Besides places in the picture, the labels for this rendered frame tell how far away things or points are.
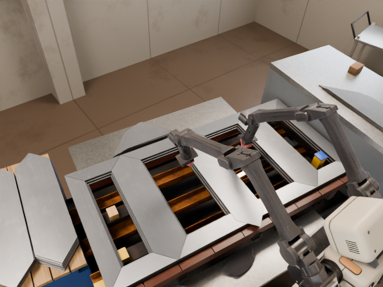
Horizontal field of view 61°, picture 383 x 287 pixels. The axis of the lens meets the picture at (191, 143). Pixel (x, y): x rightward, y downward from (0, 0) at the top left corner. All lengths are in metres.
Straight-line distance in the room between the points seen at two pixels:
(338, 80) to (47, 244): 2.07
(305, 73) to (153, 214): 1.46
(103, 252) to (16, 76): 2.61
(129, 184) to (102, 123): 1.76
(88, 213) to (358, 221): 1.23
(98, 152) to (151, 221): 0.70
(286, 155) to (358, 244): 0.97
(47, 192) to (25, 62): 2.15
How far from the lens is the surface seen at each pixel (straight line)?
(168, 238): 1.64
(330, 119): 1.41
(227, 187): 1.83
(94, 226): 1.72
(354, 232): 1.21
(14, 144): 3.56
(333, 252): 1.32
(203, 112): 2.42
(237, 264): 1.77
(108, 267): 1.61
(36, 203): 1.90
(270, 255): 1.86
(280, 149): 2.10
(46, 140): 3.48
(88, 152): 2.19
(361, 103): 2.30
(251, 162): 1.15
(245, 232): 1.72
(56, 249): 1.72
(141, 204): 1.75
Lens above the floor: 2.30
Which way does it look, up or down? 45 degrees down
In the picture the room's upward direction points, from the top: 3 degrees clockwise
